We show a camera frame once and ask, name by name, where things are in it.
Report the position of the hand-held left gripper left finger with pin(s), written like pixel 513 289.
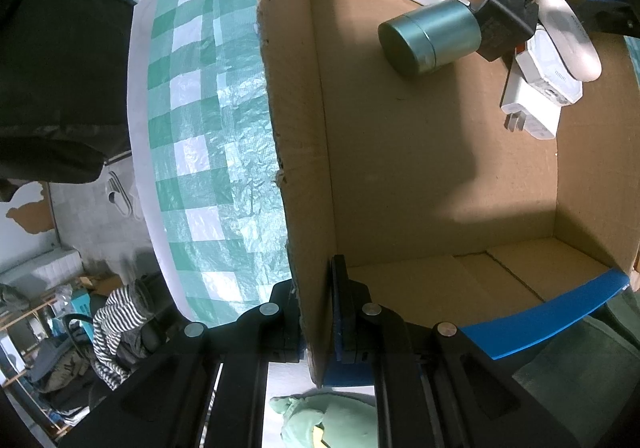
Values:
pixel 280 333

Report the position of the white rectangular plug adapter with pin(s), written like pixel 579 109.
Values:
pixel 530 108

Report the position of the black hanging clothing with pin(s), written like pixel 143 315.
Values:
pixel 50 78

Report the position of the white slipper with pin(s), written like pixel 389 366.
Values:
pixel 117 195

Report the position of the teal round tin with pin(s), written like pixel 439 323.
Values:
pixel 430 41

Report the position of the striped cloth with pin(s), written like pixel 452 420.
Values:
pixel 115 323

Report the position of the dark green pants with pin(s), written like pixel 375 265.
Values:
pixel 575 378

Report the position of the white foam box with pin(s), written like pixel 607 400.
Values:
pixel 45 268

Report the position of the blue cardboard box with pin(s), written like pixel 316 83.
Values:
pixel 400 153

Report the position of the white oval case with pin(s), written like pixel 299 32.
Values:
pixel 570 33

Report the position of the light green garment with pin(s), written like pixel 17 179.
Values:
pixel 320 420

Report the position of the dark grey charger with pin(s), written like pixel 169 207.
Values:
pixel 502 23

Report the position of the green checkered plastic tablecloth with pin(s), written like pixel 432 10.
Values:
pixel 210 178

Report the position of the white octagonal box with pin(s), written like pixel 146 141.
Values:
pixel 542 68

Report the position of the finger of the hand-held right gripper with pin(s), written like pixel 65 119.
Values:
pixel 612 13

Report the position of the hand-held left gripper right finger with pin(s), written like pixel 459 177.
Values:
pixel 341 318

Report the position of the teal box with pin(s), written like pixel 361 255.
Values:
pixel 80 303

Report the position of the wooden rack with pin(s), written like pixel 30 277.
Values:
pixel 20 323

